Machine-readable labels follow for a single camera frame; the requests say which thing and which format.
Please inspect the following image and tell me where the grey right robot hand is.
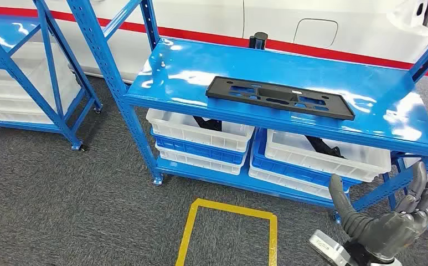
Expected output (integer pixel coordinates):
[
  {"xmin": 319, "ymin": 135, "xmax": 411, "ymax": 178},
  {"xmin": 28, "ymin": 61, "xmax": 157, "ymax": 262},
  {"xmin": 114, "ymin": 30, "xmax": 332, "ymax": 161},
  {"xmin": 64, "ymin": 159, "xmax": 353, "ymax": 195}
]
[{"xmin": 328, "ymin": 157, "xmax": 428, "ymax": 262}]

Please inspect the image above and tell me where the black plastic plate part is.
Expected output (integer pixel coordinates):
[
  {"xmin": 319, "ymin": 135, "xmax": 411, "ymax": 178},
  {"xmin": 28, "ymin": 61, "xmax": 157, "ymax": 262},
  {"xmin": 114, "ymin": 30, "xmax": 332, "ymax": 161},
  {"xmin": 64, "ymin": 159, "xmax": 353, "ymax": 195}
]
[{"xmin": 205, "ymin": 76, "xmax": 357, "ymax": 121}]

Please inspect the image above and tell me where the black curved trim part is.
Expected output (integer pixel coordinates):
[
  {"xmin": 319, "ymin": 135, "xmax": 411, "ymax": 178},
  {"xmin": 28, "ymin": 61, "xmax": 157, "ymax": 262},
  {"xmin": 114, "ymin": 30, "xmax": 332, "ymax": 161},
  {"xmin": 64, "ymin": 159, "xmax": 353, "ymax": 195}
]
[
  {"xmin": 193, "ymin": 115, "xmax": 223, "ymax": 132},
  {"xmin": 305, "ymin": 135, "xmax": 346, "ymax": 159}
]

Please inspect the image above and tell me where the yellow tape square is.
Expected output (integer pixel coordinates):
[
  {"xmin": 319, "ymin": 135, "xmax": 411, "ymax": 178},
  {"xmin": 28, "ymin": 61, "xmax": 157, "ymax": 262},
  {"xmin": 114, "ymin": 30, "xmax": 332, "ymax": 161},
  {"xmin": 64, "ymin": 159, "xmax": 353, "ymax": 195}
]
[{"xmin": 175, "ymin": 198, "xmax": 278, "ymax": 266}]

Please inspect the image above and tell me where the red barrier belt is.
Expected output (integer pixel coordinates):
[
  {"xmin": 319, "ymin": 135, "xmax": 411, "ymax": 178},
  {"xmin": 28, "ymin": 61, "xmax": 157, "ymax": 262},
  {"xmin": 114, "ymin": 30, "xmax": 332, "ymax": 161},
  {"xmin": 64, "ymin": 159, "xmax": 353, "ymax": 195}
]
[{"xmin": 0, "ymin": 5, "xmax": 428, "ymax": 80}]

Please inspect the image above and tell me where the white car body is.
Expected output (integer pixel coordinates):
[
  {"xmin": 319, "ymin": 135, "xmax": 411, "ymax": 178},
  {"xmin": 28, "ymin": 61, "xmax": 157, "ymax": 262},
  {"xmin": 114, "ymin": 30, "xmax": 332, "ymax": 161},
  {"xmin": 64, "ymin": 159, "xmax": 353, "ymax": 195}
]
[{"xmin": 0, "ymin": 0, "xmax": 428, "ymax": 85}]

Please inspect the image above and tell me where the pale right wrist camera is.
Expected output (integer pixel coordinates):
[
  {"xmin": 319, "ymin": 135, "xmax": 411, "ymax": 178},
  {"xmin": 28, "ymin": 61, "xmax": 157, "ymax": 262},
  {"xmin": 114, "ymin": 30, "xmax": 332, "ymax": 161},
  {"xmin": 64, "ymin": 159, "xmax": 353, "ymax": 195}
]
[{"xmin": 308, "ymin": 229, "xmax": 363, "ymax": 266}]

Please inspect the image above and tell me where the black barrier post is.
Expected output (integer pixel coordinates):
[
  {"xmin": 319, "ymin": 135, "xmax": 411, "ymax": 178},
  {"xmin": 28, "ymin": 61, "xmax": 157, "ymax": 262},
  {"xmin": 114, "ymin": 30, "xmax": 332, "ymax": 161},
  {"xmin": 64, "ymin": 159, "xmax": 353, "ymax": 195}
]
[{"xmin": 248, "ymin": 32, "xmax": 269, "ymax": 50}]

